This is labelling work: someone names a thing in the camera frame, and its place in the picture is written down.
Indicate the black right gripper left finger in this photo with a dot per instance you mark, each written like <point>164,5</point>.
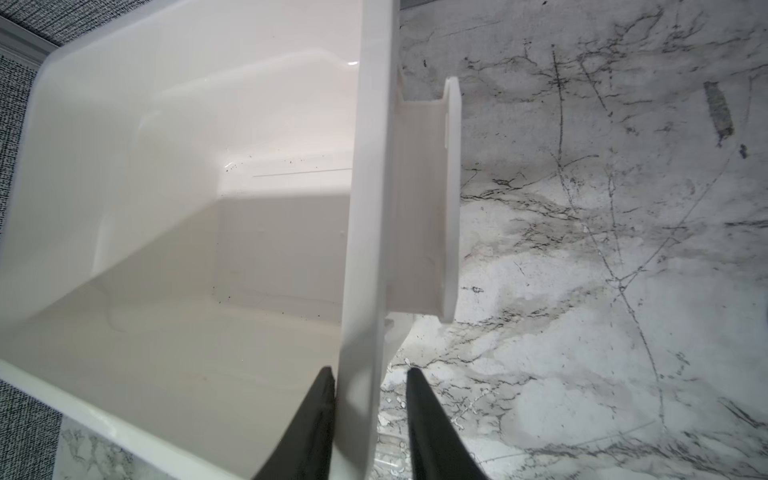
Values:
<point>305,449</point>

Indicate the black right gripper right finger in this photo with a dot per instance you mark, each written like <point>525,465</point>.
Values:
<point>436,449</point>

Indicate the white plastic storage bin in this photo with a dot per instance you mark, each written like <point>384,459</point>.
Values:
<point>214,200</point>

